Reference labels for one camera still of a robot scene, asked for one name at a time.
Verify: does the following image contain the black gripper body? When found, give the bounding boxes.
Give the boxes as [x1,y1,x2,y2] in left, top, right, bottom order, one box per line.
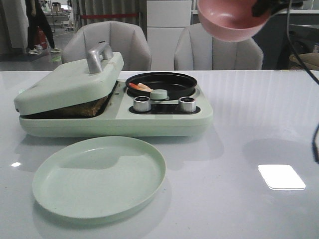
[251,0,304,17]

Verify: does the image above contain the pink plastic bowl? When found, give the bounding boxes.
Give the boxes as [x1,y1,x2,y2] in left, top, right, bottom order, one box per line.
[197,0,270,42]

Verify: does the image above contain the pink shrimp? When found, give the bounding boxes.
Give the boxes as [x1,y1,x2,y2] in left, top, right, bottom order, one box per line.
[129,83,153,92]

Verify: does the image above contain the white bread slice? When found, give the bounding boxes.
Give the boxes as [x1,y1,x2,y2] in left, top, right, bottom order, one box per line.
[47,96,108,118]

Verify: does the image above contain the mint green breakfast maker base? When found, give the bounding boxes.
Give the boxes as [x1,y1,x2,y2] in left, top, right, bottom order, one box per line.
[19,81,213,137]

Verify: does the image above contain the dark grey kitchen counter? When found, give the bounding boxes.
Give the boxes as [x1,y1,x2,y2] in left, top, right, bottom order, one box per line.
[253,10,319,70]

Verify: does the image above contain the beige sofa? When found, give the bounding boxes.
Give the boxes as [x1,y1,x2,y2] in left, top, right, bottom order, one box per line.
[289,53,319,71]

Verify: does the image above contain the right grey upholstered chair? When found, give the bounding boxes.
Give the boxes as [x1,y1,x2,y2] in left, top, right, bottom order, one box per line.
[174,23,264,71]

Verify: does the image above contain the grey upholstered chair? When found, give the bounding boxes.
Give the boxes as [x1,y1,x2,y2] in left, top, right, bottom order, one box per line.
[174,23,264,71]
[61,20,152,71]

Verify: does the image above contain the white refrigerator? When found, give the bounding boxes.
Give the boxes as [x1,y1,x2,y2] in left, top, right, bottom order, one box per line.
[147,0,192,71]

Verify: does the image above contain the black round frying pan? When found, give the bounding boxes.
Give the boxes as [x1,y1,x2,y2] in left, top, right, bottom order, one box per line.
[125,72,197,100]

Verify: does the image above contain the right silver control knob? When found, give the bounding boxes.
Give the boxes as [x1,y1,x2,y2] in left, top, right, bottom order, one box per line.
[178,97,196,113]

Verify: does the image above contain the silver control knob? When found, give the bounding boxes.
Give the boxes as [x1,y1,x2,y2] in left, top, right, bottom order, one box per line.
[178,97,196,113]
[133,96,152,112]

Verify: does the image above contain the left grey upholstered chair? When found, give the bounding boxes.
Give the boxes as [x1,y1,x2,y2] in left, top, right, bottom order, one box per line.
[61,20,152,71]

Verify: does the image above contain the left silver control knob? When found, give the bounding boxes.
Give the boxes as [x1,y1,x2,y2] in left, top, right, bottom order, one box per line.
[133,96,152,112]

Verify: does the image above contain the walking person in black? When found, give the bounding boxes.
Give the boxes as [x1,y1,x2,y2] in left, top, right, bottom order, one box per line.
[25,0,61,55]

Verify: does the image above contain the mint green round plate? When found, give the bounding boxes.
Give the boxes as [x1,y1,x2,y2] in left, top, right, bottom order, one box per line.
[32,136,166,224]

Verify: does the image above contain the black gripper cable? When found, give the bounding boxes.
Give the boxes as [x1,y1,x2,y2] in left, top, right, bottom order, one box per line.
[286,0,319,164]

